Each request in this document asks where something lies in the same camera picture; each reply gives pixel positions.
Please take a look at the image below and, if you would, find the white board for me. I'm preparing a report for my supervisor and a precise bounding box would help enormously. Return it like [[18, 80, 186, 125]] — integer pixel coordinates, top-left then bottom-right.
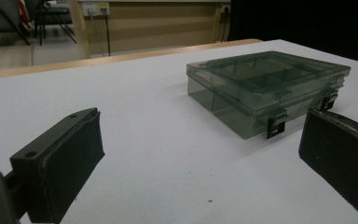
[[0, 38, 358, 224]]

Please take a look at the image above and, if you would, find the light wooden cabinet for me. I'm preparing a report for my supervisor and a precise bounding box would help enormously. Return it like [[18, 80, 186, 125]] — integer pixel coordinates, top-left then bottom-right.
[[68, 0, 231, 60]]

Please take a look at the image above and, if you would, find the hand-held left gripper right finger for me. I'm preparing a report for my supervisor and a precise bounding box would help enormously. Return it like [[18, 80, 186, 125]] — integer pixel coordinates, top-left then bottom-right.
[[298, 107, 358, 224]]

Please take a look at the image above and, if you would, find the white wall socket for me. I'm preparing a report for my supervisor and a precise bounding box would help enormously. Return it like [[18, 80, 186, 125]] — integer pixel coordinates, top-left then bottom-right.
[[82, 2, 110, 17]]

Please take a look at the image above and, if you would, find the black hanging cable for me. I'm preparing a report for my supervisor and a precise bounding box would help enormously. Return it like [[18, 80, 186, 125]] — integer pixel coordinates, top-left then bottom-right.
[[103, 8, 112, 57]]

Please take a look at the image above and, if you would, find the dark chair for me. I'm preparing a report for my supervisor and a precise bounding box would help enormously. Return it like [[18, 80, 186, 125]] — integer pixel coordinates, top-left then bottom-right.
[[24, 0, 77, 47]]

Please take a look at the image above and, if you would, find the transparent grey compartment box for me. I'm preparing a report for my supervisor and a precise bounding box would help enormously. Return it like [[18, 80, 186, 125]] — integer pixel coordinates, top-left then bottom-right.
[[186, 50, 351, 140]]

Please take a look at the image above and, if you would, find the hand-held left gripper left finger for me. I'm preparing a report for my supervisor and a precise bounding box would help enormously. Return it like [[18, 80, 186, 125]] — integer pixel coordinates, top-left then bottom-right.
[[8, 107, 105, 224]]

